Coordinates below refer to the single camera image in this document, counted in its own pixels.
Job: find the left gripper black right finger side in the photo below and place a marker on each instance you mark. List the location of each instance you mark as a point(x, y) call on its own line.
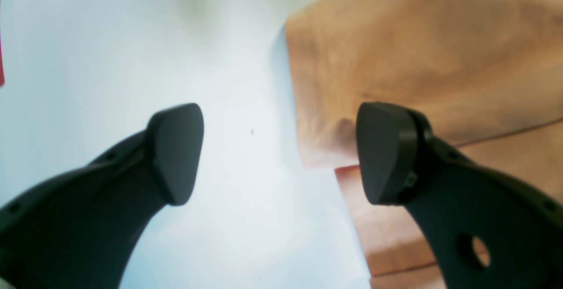
point(486, 229)

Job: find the left gripper black left finger side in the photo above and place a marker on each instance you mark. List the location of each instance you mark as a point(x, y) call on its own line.
point(78, 230)

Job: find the peach pink T-shirt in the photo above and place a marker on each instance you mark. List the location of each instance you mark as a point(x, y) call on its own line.
point(487, 73)

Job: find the red square floor marking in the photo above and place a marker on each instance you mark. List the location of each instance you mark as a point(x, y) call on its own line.
point(2, 74)

